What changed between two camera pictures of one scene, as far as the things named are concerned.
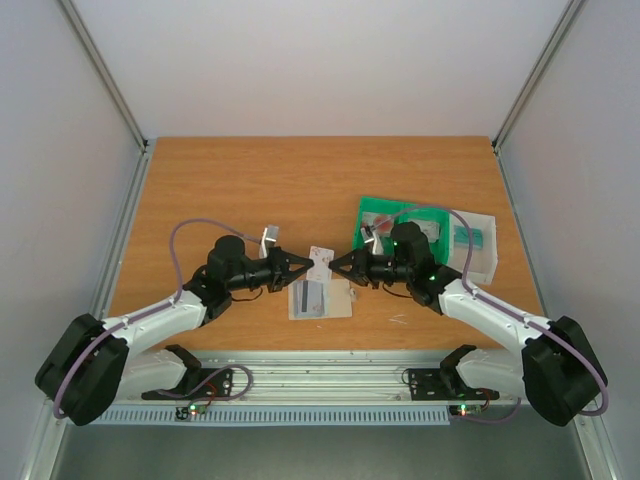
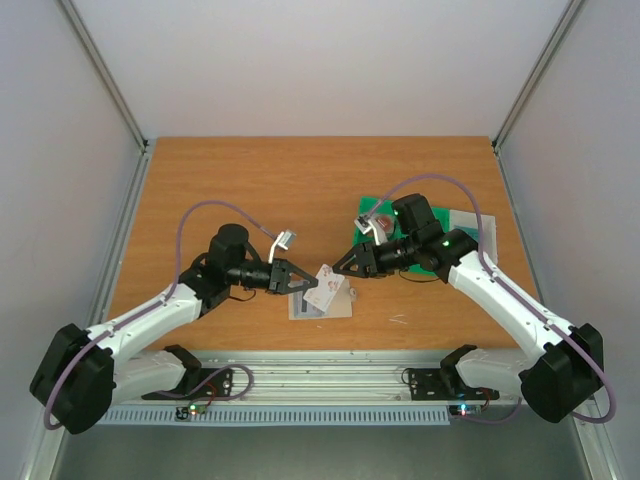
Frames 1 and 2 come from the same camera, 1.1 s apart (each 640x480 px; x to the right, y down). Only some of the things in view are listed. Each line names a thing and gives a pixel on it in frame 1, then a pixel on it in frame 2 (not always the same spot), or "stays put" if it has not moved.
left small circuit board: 192,409 stays put
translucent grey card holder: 320,298 stays put
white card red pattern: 320,271 to 328,284
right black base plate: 444,384 stays put
